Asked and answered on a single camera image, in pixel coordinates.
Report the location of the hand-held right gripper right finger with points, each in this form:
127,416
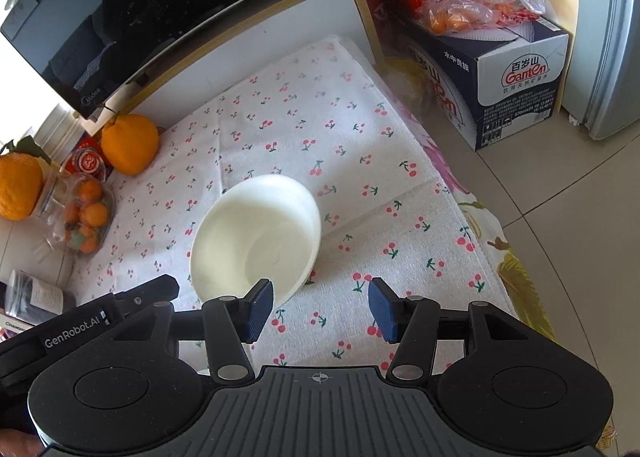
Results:
382,307

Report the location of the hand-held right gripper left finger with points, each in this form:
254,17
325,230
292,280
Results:
260,309

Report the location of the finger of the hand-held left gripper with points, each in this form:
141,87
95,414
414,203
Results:
147,296

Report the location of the cream speckled bowl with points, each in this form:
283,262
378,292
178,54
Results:
250,237

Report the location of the person's left hand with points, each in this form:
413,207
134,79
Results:
17,444

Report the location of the clear box of kumquats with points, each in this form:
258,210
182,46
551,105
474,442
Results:
85,217

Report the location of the red labelled packet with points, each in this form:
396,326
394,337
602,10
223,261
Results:
87,162

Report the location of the large orange with stem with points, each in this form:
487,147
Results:
130,144

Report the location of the large orange with leaves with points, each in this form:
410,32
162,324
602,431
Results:
17,187

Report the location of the cherry print tablecloth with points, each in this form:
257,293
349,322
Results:
350,137

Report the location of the white lidded container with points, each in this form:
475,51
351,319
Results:
55,129

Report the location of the dark blue cardboard box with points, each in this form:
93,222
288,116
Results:
520,87

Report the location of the black microwave oven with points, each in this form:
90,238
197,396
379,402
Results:
150,2

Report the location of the white cabinet with wooden edge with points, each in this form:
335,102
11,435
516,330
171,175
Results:
300,17

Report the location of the grey refrigerator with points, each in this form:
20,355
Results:
610,37

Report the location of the beige board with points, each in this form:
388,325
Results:
562,2

